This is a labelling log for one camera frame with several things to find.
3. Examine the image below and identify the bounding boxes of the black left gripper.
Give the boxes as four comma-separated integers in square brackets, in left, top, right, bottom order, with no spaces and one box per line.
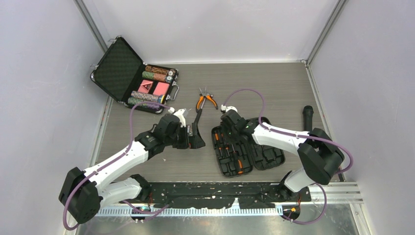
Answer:
[164,122,205,149]

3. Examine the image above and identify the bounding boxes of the black plastic tool case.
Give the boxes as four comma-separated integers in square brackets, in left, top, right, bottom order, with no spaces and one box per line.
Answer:
[211,126,285,178]

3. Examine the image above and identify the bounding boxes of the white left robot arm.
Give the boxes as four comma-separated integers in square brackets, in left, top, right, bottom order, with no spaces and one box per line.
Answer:
[58,111,206,224]

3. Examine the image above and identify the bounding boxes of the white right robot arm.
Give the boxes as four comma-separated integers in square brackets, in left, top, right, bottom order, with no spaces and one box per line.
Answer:
[220,109,345,201]

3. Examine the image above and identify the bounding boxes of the red playing card deck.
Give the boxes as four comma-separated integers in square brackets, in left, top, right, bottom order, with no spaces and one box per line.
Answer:
[152,82,170,96]

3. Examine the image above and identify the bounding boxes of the black cylinder flashlight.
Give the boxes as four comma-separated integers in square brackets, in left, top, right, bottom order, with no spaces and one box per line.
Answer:
[302,105,314,132]

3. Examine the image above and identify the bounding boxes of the black aluminium poker chip case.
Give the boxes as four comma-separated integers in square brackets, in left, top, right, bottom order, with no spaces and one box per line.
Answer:
[90,36,180,114]

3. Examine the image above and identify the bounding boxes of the black handled hammer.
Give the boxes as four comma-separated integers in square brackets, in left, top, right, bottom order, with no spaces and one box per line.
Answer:
[194,95,206,123]

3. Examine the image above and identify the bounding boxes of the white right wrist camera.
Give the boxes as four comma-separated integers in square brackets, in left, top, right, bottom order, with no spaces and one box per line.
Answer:
[220,104,238,114]

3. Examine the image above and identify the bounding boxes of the orange handled pliers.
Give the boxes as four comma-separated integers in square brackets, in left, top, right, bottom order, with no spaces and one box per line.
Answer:
[196,87,219,112]

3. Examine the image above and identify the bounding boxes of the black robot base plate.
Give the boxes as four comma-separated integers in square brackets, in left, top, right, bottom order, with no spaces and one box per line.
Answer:
[118,181,312,210]

